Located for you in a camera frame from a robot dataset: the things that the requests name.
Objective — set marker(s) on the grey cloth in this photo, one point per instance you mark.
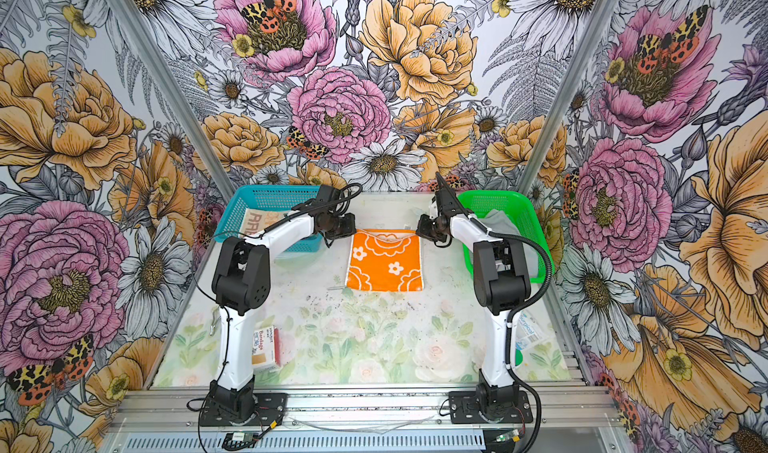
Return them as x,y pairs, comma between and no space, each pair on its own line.
499,224

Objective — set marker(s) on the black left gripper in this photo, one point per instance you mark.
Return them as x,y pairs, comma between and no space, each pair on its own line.
348,230

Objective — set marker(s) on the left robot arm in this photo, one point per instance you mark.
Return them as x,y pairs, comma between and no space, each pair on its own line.
241,283

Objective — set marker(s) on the aluminium front rail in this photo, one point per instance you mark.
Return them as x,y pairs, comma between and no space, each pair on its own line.
368,408

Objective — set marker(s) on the left aluminium frame post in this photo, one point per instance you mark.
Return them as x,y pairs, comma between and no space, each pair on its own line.
139,33

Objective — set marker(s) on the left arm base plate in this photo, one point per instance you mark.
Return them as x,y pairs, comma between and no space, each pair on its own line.
264,408

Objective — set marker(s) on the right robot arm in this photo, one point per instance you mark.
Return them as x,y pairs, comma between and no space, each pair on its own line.
510,265

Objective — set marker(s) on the bandage box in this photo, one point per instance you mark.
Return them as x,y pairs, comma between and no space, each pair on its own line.
266,349

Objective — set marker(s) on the green plastic basket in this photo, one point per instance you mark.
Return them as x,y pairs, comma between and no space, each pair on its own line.
518,207

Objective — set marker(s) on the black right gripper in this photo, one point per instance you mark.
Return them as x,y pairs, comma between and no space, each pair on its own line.
422,229

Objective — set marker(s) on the small green circuit board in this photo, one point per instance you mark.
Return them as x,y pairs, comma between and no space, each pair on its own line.
238,440

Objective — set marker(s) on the teal plastic basket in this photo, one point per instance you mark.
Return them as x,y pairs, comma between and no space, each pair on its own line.
264,204

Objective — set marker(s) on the aluminium frame post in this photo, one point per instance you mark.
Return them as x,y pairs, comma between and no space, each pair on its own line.
139,33
595,27

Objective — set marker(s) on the right aluminium frame post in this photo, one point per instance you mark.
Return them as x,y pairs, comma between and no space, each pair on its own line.
595,27

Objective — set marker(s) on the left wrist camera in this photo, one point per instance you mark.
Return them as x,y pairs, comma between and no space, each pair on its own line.
327,197

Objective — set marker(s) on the orange white towel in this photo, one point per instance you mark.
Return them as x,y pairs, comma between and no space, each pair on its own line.
385,261

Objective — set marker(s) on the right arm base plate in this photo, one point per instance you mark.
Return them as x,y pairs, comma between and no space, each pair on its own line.
467,408

